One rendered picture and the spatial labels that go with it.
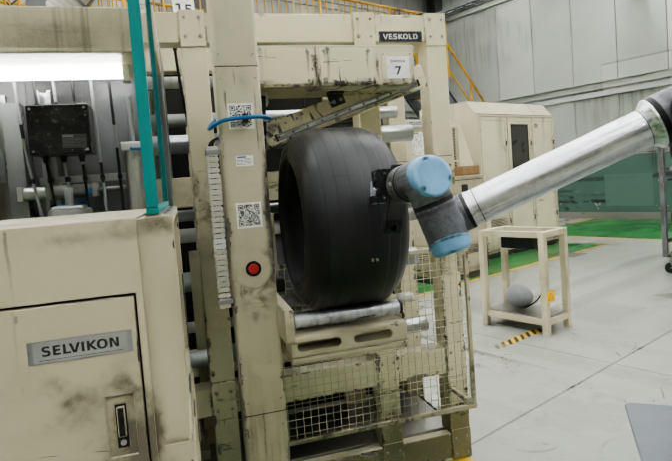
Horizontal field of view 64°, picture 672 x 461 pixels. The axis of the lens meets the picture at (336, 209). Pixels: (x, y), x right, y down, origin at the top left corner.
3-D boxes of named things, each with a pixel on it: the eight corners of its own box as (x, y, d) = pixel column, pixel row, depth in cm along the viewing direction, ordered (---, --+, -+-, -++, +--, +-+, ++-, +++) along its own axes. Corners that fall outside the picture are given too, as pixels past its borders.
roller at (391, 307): (288, 322, 160) (291, 333, 156) (288, 311, 157) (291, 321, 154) (397, 307, 169) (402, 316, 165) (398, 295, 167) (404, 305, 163)
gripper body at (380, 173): (396, 171, 140) (415, 163, 128) (400, 203, 140) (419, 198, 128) (368, 173, 138) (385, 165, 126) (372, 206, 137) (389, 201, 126)
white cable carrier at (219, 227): (219, 309, 158) (205, 146, 155) (218, 305, 162) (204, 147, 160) (234, 307, 159) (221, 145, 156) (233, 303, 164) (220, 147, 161)
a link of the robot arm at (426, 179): (425, 206, 109) (406, 161, 109) (401, 211, 121) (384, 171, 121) (462, 189, 112) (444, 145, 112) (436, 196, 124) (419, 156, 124)
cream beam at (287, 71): (253, 88, 183) (249, 44, 182) (245, 100, 207) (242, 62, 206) (417, 84, 199) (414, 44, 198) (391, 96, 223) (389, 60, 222)
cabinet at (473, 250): (443, 286, 615) (436, 177, 609) (407, 281, 661) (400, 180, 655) (491, 273, 671) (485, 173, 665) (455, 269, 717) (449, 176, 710)
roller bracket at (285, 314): (286, 345, 151) (283, 311, 150) (265, 314, 189) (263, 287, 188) (298, 343, 152) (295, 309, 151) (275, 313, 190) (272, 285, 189)
